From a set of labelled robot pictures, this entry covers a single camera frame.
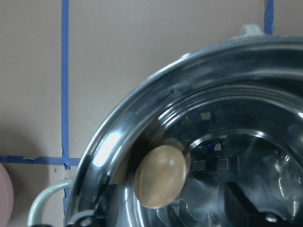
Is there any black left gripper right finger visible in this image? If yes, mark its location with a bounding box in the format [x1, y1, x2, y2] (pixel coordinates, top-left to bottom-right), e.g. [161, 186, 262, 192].
[224, 182, 302, 227]

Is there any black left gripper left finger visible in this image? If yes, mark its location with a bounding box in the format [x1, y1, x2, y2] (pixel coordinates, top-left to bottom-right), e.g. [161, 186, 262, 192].
[28, 211, 99, 227]

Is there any brown egg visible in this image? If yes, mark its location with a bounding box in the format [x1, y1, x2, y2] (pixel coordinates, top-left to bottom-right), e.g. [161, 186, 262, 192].
[134, 145, 187, 209]

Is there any light green steel pot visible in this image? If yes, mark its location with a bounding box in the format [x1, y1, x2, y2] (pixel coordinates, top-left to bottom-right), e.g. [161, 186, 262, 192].
[28, 25, 303, 227]

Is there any pink bowl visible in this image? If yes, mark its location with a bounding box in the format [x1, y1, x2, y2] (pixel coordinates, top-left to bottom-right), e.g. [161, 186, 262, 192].
[0, 164, 14, 227]

